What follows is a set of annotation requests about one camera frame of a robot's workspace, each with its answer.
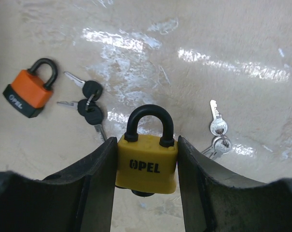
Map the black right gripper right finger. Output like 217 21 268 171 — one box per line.
178 137 292 232

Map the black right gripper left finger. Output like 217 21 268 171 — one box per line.
0 137 117 232

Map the yellow padlock key set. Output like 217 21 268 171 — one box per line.
201 100 233 160

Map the yellow padlock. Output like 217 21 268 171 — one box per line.
115 104 178 197

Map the black head key set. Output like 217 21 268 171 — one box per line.
57 71 107 142

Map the orange padlock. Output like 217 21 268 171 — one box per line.
2 58 58 118

